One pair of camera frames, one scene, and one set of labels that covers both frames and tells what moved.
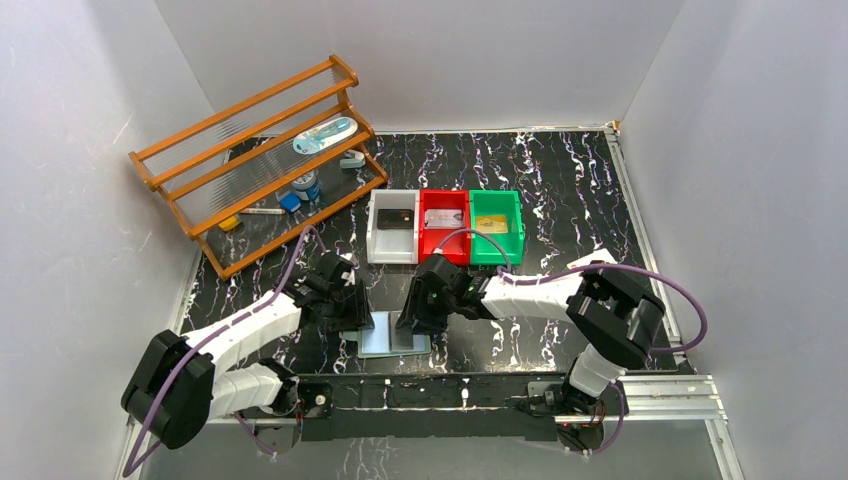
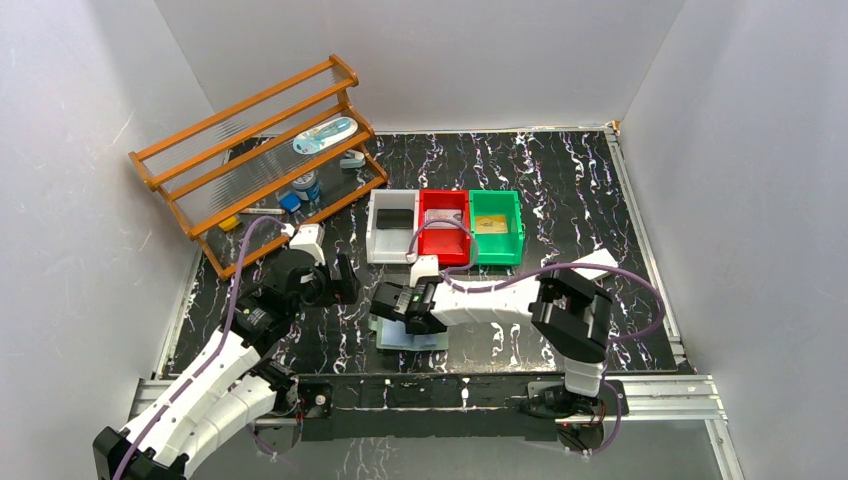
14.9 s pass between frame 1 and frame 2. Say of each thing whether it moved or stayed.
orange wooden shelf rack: stayed
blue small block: stayed
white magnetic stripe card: stayed
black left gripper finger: moved
